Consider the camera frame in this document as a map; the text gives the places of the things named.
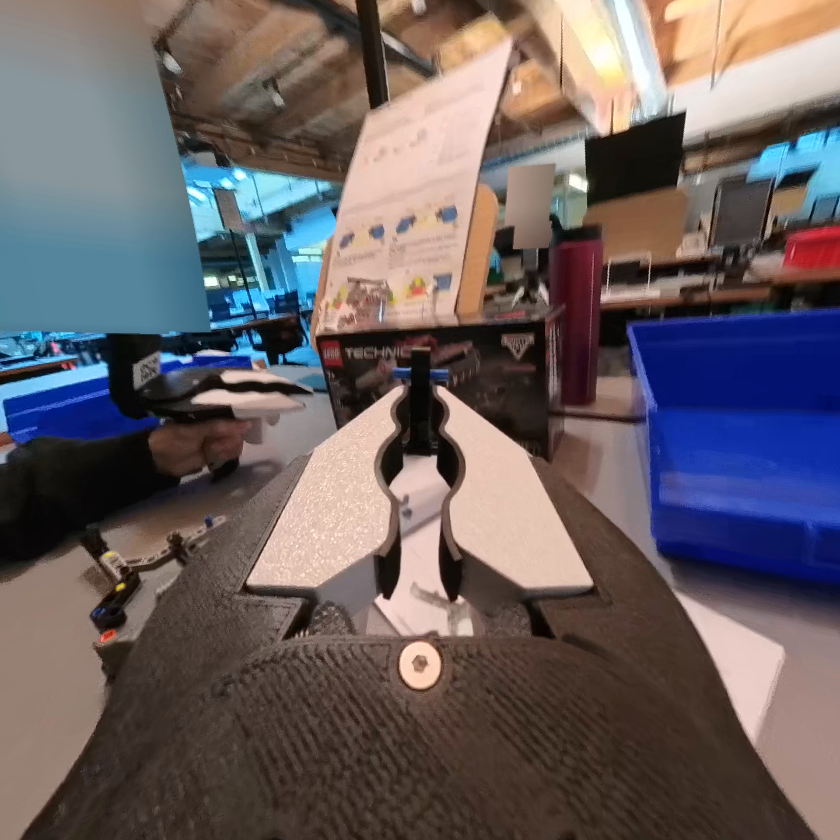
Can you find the person's left hand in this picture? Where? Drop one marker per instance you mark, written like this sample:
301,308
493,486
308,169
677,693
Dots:
180,449

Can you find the red storage bin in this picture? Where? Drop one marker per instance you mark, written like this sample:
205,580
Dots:
814,248

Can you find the black monitor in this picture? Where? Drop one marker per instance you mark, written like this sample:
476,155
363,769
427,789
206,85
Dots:
633,161

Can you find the cardboard sheet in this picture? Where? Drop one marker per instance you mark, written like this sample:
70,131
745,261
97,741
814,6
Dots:
636,223

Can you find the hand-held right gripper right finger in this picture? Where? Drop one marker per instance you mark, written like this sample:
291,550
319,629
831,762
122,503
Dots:
518,518

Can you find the nested blue storage bins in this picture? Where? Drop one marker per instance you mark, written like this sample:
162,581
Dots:
741,446

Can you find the short black toy beam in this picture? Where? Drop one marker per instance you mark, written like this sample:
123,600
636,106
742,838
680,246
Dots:
420,407

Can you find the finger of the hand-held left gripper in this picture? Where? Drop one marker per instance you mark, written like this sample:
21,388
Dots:
256,401
262,382

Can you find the blue plastic bin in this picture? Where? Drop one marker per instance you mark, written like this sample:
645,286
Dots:
65,407

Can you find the black toy car set box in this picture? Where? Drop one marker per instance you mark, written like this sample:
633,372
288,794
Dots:
499,380

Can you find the instruction poster on wooden board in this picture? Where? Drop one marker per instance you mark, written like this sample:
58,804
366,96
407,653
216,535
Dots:
420,197

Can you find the partly built toy chassis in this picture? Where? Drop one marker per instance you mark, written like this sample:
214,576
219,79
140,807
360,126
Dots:
124,590

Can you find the black pole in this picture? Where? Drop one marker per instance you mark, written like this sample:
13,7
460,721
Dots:
373,52

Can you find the open instruction booklet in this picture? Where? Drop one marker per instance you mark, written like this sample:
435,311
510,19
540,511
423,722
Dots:
722,656

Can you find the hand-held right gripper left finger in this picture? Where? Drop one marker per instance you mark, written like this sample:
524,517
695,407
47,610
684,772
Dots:
328,518

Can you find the maroon bottle with black lid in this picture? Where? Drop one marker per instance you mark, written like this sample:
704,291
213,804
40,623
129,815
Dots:
577,315

